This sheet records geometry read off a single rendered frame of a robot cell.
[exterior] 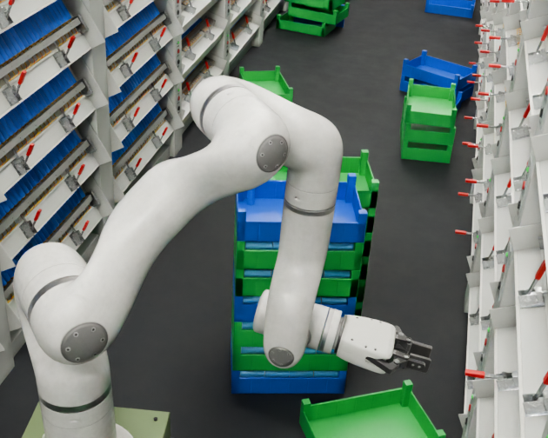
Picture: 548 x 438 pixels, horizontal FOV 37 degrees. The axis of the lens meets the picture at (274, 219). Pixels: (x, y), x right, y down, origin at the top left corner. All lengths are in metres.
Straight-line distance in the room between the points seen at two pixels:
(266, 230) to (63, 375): 0.71
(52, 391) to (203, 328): 1.09
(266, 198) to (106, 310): 0.92
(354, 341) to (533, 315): 0.32
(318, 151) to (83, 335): 0.46
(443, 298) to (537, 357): 1.28
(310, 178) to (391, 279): 1.36
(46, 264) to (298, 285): 0.43
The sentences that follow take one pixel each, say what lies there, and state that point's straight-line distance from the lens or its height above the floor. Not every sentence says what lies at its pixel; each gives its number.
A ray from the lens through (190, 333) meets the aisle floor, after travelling 2.38.
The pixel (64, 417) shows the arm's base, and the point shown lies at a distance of 1.40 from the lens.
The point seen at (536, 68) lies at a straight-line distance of 1.99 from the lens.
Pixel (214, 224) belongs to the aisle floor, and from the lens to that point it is 2.87.
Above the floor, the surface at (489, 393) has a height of 0.31.
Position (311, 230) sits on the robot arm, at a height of 0.78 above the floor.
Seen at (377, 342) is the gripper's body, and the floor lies 0.55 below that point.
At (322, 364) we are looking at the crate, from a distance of 2.15.
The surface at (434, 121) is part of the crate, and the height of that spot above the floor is 0.18.
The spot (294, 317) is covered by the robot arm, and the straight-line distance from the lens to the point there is 1.42.
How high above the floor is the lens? 1.51
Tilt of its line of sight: 31 degrees down
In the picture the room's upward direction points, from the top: 4 degrees clockwise
